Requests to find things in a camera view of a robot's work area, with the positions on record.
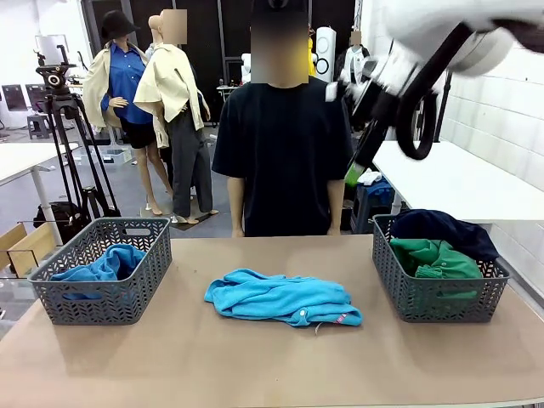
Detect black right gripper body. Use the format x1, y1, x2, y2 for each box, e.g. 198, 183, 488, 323
359, 95, 399, 148

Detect navy blue garment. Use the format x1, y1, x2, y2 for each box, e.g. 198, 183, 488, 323
389, 208, 502, 263

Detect green garment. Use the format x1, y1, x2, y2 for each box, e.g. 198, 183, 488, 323
389, 236, 485, 301

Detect blue garment with pink tag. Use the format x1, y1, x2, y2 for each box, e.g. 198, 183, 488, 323
203, 268, 364, 329

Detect person's left forearm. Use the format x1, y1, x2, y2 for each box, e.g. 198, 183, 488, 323
326, 178, 347, 236

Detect person's right forearm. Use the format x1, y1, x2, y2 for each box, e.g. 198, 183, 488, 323
226, 176, 248, 238

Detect dark stool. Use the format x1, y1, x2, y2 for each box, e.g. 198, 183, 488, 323
351, 182, 400, 234

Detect background figure in white jacket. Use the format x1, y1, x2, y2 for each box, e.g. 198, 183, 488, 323
335, 29, 371, 86

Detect thin black light stand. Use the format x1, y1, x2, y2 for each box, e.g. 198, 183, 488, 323
432, 71, 454, 144

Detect person in black T-shirt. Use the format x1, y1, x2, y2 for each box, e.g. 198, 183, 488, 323
211, 0, 354, 238

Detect white tower air conditioner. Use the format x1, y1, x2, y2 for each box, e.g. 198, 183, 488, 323
314, 26, 337, 84

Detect large white table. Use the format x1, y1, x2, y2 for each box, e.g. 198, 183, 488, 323
367, 139, 544, 256

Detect background work desk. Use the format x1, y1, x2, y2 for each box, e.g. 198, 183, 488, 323
216, 83, 239, 103

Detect grey perforated plastic basket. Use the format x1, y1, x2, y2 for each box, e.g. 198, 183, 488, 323
371, 213, 511, 324
28, 217, 173, 326

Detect mannequin cream jacket grey trousers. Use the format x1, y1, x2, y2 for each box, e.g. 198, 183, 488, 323
133, 8, 220, 230

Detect clear floor storage box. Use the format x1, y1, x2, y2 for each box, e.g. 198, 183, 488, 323
101, 146, 133, 167

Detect mannequin blue shirt black hat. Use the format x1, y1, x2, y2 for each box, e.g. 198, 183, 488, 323
82, 10, 171, 216

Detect black floor bag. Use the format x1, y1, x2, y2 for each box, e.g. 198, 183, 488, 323
32, 200, 93, 246

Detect grey plastic stool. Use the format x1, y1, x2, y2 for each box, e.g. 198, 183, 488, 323
26, 114, 51, 140

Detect wooden crate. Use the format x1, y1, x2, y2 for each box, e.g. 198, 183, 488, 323
0, 221, 59, 277

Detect white board on stand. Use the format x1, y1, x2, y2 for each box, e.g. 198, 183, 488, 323
34, 33, 69, 65

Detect small white table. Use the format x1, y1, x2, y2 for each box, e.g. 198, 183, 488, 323
0, 142, 80, 247

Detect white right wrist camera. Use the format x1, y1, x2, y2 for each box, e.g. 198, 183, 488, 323
325, 78, 358, 103

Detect black camera tripod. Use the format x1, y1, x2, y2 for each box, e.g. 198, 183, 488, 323
34, 44, 122, 218

